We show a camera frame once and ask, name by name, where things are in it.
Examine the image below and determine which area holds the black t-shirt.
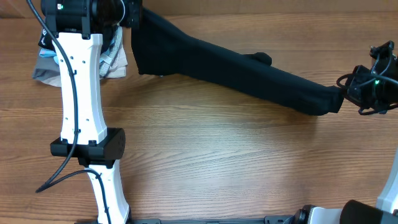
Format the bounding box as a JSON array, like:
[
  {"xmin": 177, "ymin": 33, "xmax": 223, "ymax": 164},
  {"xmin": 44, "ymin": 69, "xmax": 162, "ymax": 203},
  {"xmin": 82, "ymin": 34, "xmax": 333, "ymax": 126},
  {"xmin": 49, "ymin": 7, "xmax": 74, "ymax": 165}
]
[{"xmin": 131, "ymin": 9, "xmax": 343, "ymax": 116}]

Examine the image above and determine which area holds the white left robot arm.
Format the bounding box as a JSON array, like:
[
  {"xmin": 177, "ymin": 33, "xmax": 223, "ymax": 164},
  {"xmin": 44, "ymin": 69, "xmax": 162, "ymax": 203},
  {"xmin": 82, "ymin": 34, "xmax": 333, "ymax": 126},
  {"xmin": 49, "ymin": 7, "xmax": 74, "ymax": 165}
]
[{"xmin": 41, "ymin": 0, "xmax": 142, "ymax": 223}]

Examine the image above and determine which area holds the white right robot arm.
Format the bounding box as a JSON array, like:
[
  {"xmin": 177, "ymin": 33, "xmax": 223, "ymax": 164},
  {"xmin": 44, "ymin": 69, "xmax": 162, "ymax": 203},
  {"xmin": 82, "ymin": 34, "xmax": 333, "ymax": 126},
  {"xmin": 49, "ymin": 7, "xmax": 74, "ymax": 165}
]
[{"xmin": 336, "ymin": 40, "xmax": 397, "ymax": 224}]

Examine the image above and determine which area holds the beige folded garment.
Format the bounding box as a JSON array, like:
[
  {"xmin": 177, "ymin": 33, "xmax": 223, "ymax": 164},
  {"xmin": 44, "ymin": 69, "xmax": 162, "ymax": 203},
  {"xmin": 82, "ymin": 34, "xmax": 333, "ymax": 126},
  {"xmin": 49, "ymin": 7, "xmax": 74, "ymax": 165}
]
[{"xmin": 51, "ymin": 26, "xmax": 127, "ymax": 87}]

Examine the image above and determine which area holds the black folded shirt on pile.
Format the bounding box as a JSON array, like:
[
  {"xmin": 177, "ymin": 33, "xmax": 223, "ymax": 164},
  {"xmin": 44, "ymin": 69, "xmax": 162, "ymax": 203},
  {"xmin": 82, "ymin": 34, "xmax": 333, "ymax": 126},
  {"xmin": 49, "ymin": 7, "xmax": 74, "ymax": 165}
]
[{"xmin": 38, "ymin": 29, "xmax": 55, "ymax": 51}]

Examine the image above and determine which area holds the light blue folded garment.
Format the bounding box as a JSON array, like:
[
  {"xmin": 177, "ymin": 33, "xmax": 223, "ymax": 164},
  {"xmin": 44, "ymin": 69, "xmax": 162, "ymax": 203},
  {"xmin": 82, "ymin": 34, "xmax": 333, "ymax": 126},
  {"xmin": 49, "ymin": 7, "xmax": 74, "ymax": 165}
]
[{"xmin": 39, "ymin": 48, "xmax": 58, "ymax": 64}]

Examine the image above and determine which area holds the grey folded garment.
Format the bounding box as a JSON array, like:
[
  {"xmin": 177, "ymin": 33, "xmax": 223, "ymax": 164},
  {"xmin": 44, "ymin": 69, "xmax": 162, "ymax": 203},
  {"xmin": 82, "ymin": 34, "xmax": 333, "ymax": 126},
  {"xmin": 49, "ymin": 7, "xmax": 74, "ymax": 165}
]
[{"xmin": 32, "ymin": 57, "xmax": 60, "ymax": 86}]

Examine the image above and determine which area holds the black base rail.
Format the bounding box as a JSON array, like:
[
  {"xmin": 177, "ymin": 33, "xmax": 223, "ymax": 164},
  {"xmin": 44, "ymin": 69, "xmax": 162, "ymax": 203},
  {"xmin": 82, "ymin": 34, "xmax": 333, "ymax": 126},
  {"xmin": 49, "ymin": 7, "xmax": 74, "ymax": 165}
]
[{"xmin": 74, "ymin": 204, "xmax": 343, "ymax": 224}]

